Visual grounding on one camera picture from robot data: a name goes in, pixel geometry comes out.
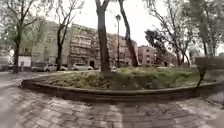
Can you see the reddish building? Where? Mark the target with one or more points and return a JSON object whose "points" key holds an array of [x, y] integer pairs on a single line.
{"points": [[115, 50]]}

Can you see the thick straight tree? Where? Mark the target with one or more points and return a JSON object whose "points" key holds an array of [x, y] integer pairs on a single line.
{"points": [[103, 43]]}

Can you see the white car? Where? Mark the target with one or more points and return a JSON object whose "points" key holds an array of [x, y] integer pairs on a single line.
{"points": [[81, 67], [53, 67]]}

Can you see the curved stone kerb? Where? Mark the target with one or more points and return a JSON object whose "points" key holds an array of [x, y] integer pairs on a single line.
{"points": [[116, 95]]}

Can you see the round grass bed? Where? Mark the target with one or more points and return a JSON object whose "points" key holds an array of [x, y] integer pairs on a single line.
{"points": [[140, 78]]}

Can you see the leaning tree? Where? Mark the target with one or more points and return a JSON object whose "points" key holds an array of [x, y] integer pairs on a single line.
{"points": [[128, 36]]}

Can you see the building with balconies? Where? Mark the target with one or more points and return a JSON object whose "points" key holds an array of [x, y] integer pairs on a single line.
{"points": [[83, 46]]}

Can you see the pink building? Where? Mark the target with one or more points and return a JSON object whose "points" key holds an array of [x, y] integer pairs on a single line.
{"points": [[146, 55]]}

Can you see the bare forked tree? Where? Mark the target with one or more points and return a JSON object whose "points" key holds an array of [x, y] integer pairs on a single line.
{"points": [[59, 50]]}

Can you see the cluster of trees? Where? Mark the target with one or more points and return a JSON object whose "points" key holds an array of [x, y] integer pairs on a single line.
{"points": [[176, 50]]}

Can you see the red brick path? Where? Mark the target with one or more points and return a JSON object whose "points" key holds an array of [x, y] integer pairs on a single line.
{"points": [[66, 113]]}

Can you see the pale green building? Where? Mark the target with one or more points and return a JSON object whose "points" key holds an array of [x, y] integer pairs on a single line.
{"points": [[43, 46]]}

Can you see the grey car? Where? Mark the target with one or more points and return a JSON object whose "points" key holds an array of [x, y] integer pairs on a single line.
{"points": [[37, 67]]}

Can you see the white sign board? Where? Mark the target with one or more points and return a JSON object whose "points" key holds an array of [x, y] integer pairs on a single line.
{"points": [[24, 61]]}

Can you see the lamp post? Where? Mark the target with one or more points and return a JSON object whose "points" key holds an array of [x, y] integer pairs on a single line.
{"points": [[118, 43]]}

